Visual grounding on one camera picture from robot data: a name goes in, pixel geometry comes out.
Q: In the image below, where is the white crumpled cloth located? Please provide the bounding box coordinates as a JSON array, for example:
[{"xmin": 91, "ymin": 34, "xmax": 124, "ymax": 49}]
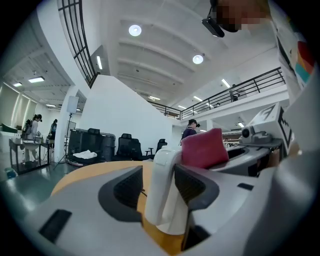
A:
[{"xmin": 72, "ymin": 149, "xmax": 98, "ymax": 159}]

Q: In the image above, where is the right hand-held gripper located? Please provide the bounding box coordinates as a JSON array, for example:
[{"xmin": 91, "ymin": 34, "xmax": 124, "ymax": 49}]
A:
[{"xmin": 208, "ymin": 102, "xmax": 293, "ymax": 177}]

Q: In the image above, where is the light panel on tripod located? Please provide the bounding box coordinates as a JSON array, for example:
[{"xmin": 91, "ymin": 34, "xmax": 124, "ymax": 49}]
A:
[{"xmin": 53, "ymin": 95, "xmax": 80, "ymax": 171}]

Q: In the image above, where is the red cloth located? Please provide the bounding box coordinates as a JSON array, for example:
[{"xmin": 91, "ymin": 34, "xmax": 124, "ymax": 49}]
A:
[{"xmin": 180, "ymin": 128, "xmax": 230, "ymax": 170}]

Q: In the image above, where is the black window grille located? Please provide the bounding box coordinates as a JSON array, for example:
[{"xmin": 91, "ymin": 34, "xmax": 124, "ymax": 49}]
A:
[{"xmin": 57, "ymin": 0, "xmax": 101, "ymax": 89}]

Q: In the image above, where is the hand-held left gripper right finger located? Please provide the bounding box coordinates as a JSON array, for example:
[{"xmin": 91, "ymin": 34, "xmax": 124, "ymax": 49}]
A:
[{"xmin": 174, "ymin": 163, "xmax": 221, "ymax": 211}]

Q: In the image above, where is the person's head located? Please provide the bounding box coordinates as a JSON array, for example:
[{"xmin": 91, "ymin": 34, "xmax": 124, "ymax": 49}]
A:
[{"xmin": 209, "ymin": 0, "xmax": 272, "ymax": 33}]

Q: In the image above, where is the black frame table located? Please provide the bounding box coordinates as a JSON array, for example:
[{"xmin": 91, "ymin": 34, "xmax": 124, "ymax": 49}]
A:
[{"xmin": 8, "ymin": 137, "xmax": 53, "ymax": 175}]

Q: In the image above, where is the black office chair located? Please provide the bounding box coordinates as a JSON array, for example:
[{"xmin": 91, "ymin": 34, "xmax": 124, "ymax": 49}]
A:
[
  {"xmin": 144, "ymin": 138, "xmax": 168, "ymax": 158},
  {"xmin": 113, "ymin": 133, "xmax": 143, "ymax": 162}
]

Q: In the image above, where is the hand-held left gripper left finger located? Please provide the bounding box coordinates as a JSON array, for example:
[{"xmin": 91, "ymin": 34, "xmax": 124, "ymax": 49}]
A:
[{"xmin": 97, "ymin": 164, "xmax": 145, "ymax": 223}]

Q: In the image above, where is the black head-worn camera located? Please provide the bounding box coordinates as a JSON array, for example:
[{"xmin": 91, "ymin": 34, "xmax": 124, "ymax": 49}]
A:
[{"xmin": 201, "ymin": 4, "xmax": 226, "ymax": 39}]

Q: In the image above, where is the black balcony railing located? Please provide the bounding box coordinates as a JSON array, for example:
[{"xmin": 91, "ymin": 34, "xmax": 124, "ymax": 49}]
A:
[{"xmin": 146, "ymin": 66, "xmax": 287, "ymax": 121}]

